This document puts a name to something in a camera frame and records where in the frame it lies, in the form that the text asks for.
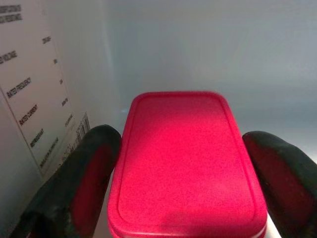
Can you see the clear container pink lid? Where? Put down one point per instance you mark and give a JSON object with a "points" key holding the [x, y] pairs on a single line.
{"points": [[185, 161]]}

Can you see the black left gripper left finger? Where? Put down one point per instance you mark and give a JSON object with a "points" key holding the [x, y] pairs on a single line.
{"points": [[74, 186]]}

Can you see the white fridge rating label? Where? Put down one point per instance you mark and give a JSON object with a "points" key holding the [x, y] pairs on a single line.
{"points": [[37, 86]]}

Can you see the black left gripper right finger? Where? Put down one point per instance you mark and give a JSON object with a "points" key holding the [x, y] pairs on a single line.
{"points": [[289, 193]]}

